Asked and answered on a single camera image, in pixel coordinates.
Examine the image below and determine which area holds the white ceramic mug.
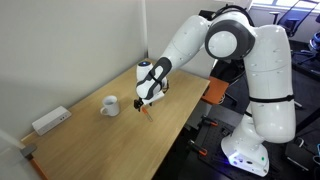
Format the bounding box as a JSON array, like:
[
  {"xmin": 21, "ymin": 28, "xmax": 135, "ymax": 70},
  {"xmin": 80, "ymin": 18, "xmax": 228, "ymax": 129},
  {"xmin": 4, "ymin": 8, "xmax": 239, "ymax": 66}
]
[{"xmin": 99, "ymin": 95, "xmax": 121, "ymax": 118}]

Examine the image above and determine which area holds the orange seat stool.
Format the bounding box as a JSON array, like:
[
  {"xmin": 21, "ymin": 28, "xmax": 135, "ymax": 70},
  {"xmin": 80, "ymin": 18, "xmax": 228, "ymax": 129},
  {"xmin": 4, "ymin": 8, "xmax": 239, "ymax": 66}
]
[{"xmin": 201, "ymin": 76, "xmax": 231, "ymax": 106}]

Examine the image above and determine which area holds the grey table clamp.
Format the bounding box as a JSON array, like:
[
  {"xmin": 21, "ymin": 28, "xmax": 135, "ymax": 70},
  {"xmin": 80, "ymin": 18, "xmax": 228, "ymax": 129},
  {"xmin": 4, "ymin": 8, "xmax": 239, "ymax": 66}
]
[{"xmin": 19, "ymin": 143, "xmax": 38, "ymax": 161}]

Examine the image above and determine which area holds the orange and grey pen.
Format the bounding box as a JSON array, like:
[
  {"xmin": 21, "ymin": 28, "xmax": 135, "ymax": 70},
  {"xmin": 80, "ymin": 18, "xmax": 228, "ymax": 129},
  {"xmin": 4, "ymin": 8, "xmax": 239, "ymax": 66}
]
[{"xmin": 141, "ymin": 106, "xmax": 155, "ymax": 123}]

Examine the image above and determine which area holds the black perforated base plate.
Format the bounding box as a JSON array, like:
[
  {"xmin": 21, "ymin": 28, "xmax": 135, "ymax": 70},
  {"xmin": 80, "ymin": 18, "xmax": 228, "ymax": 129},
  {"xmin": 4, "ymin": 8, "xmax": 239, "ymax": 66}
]
[{"xmin": 178, "ymin": 113, "xmax": 281, "ymax": 180}]

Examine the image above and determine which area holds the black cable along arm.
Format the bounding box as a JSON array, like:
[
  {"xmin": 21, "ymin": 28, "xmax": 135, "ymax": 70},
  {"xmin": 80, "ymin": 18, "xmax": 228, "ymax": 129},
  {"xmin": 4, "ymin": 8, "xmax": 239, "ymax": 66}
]
[{"xmin": 199, "ymin": 3, "xmax": 256, "ymax": 28}]

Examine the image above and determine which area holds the blue office chair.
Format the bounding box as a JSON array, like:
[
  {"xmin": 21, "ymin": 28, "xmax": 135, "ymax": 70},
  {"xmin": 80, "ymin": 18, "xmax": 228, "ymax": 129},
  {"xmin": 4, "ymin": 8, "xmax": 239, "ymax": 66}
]
[{"xmin": 269, "ymin": 1, "xmax": 318, "ymax": 38}]

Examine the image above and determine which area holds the black strap on arm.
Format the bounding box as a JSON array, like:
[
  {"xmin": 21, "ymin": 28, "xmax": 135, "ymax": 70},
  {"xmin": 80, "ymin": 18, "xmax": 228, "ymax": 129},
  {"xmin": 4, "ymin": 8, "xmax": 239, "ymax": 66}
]
[{"xmin": 247, "ymin": 94, "xmax": 296, "ymax": 105}]

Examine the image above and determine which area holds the black orange bar clamp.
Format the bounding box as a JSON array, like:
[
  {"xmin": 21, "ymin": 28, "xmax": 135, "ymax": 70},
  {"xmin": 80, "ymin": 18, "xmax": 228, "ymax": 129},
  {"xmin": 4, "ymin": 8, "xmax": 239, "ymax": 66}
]
[
  {"xmin": 199, "ymin": 114, "xmax": 220, "ymax": 128},
  {"xmin": 186, "ymin": 139, "xmax": 209, "ymax": 157}
]

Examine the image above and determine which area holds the black bag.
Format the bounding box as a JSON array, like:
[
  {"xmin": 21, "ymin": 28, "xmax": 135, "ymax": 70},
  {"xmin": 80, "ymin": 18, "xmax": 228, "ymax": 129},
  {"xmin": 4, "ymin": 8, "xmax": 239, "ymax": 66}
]
[{"xmin": 284, "ymin": 136, "xmax": 320, "ymax": 172}]

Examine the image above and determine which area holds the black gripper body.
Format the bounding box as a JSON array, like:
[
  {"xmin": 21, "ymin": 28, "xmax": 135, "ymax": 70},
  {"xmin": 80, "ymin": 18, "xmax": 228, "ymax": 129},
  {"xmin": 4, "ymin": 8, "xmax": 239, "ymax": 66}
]
[{"xmin": 133, "ymin": 97, "xmax": 148, "ymax": 109}]

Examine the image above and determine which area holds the white rectangular power box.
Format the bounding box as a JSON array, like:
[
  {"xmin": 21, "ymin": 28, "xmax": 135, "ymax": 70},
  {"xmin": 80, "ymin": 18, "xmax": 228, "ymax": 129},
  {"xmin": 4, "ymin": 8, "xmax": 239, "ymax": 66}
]
[{"xmin": 31, "ymin": 105, "xmax": 73, "ymax": 137}]

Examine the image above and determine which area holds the blue round object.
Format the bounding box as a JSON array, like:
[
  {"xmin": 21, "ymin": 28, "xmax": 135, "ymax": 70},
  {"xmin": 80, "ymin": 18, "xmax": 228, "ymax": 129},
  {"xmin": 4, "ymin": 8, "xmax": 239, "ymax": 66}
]
[{"xmin": 309, "ymin": 31, "xmax": 320, "ymax": 52}]

